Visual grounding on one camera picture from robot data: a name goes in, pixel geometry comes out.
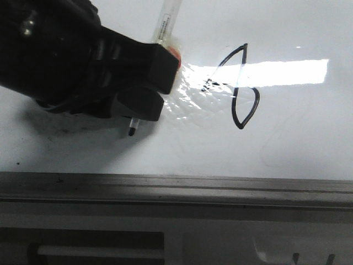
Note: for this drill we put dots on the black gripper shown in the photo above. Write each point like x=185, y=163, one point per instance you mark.
x=59, y=54

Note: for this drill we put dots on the white whiteboard marker black cap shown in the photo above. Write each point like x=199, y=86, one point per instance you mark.
x=162, y=36

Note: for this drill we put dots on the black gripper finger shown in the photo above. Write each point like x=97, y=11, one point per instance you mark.
x=162, y=67
x=140, y=103

